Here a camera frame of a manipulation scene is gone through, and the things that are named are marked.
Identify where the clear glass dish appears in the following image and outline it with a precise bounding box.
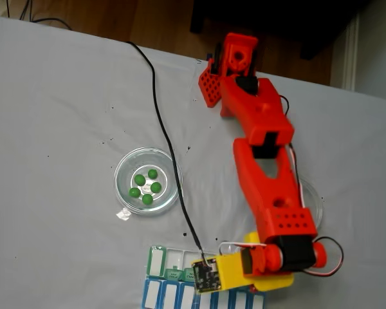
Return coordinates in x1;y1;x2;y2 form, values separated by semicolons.
297;178;324;234
113;147;184;216

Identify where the thin black floor cable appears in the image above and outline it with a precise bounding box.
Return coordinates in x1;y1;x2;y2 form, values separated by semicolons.
5;0;73;32

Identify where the black camera cable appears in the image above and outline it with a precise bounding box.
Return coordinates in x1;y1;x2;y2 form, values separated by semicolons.
127;41;213;268

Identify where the black camera circuit board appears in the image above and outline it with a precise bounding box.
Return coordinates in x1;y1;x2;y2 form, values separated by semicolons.
192;256;223;294

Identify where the dark wooden furniture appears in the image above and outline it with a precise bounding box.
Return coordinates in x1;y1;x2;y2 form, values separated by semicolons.
189;0;374;62

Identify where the white door trim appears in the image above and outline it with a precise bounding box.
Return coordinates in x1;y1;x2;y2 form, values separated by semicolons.
342;12;361;93

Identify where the weekly pill organizer box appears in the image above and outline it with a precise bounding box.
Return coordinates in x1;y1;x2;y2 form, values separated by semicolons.
142;245;268;309

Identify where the clear tape scrap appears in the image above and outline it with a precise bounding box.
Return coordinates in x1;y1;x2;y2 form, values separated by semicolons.
115;207;133;221

